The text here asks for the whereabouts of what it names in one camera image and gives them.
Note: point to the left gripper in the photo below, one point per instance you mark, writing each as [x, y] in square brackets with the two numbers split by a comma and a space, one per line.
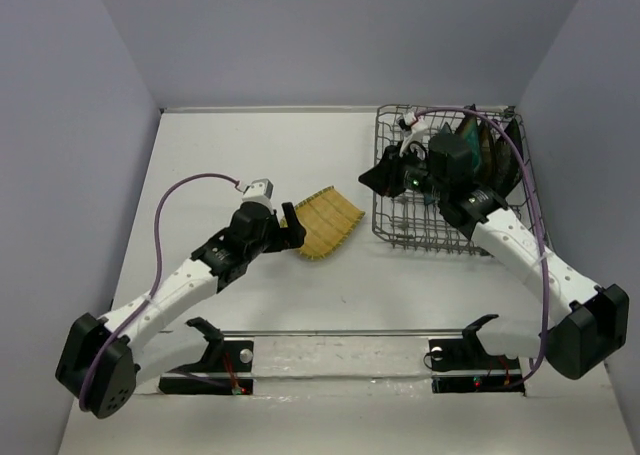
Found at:
[285, 238]

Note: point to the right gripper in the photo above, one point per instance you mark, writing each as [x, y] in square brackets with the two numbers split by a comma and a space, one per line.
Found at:
[384, 177]

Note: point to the teal square plate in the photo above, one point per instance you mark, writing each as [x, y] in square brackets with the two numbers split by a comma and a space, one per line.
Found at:
[445, 129]

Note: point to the teal plate black rim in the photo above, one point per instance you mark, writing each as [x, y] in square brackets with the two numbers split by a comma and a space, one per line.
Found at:
[468, 130]

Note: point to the yellow square plate black rim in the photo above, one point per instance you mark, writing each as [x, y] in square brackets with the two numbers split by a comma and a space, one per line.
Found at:
[488, 154]

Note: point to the black floral plate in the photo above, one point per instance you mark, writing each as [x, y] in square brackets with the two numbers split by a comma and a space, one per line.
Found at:
[508, 171]

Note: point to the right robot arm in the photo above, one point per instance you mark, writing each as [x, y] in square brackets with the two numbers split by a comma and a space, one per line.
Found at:
[582, 322]

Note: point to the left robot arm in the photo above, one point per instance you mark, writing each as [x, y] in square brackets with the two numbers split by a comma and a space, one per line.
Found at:
[102, 358]

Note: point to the grey wire dish rack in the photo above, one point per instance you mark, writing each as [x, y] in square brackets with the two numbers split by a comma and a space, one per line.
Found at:
[406, 223]

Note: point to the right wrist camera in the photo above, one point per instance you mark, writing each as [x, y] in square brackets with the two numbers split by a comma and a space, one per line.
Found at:
[414, 128]

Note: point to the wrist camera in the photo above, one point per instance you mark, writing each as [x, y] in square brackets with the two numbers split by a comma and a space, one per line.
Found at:
[259, 191]
[414, 128]

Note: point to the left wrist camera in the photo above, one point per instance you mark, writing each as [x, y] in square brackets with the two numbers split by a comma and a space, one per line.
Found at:
[259, 191]

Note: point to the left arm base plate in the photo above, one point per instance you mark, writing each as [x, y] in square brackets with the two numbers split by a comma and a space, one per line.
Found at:
[225, 369]

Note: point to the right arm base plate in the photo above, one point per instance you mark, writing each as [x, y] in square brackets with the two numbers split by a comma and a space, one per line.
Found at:
[458, 367]

